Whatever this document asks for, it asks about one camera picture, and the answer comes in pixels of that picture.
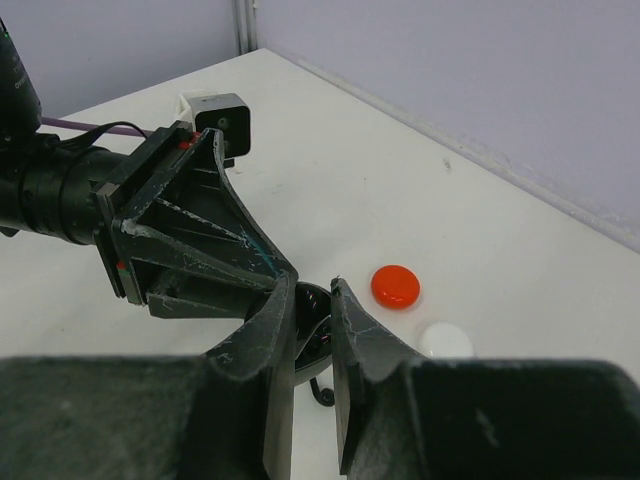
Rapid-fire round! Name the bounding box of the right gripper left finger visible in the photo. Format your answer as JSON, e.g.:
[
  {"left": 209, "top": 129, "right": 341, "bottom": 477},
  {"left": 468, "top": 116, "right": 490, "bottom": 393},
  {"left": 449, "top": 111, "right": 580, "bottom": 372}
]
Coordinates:
[{"left": 1, "top": 276, "right": 295, "bottom": 479}]

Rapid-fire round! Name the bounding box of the white charging case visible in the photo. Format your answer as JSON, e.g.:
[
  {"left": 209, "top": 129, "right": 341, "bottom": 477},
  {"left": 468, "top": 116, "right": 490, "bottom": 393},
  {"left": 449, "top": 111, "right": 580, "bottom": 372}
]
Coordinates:
[{"left": 417, "top": 322, "right": 474, "bottom": 358}]

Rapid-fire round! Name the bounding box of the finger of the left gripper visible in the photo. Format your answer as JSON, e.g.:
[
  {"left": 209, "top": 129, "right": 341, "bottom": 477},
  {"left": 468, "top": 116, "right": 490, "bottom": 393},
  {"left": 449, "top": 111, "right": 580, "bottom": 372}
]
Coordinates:
[
  {"left": 112, "top": 129, "right": 298, "bottom": 290},
  {"left": 146, "top": 277, "right": 275, "bottom": 320}
]

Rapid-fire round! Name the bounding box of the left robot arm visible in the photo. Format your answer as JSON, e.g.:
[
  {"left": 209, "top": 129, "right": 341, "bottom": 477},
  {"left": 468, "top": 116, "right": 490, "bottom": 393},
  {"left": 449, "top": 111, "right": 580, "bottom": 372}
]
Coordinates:
[{"left": 1, "top": 32, "right": 297, "bottom": 321}]

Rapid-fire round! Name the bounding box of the black charging case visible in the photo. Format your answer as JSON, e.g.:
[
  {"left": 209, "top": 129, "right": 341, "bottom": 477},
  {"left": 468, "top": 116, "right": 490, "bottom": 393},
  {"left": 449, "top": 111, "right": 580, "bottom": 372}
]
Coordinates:
[{"left": 294, "top": 282, "right": 332, "bottom": 386}]

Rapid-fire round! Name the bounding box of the left aluminium frame post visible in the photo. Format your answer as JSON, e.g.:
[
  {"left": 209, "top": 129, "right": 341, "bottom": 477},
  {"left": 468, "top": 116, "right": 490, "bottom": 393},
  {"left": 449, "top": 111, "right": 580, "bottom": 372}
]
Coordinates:
[{"left": 232, "top": 0, "right": 258, "bottom": 55}]

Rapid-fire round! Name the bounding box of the black earbud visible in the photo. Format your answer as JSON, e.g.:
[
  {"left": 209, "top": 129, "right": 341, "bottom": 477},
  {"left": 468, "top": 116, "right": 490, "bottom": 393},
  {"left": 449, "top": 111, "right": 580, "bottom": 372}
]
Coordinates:
[{"left": 309, "top": 378, "right": 335, "bottom": 408}]

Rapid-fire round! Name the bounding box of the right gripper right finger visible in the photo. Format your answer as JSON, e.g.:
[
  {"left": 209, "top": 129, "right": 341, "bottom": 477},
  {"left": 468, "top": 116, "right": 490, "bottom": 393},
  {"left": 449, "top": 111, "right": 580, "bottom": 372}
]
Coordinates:
[{"left": 331, "top": 278, "right": 639, "bottom": 479}]

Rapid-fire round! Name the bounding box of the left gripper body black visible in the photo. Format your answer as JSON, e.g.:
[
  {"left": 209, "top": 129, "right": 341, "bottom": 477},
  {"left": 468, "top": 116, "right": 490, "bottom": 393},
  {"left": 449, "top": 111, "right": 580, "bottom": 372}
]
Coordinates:
[{"left": 1, "top": 127, "right": 199, "bottom": 305}]

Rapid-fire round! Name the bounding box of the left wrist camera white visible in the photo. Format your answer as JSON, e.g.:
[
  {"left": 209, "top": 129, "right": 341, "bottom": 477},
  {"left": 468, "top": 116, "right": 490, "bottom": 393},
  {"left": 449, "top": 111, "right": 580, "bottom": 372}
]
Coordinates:
[{"left": 175, "top": 90, "right": 251, "bottom": 168}]

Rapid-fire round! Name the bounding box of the orange charging case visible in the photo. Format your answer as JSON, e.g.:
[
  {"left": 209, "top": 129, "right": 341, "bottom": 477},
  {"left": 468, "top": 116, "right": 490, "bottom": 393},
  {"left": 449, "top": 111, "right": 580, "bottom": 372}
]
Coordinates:
[{"left": 370, "top": 265, "right": 421, "bottom": 310}]

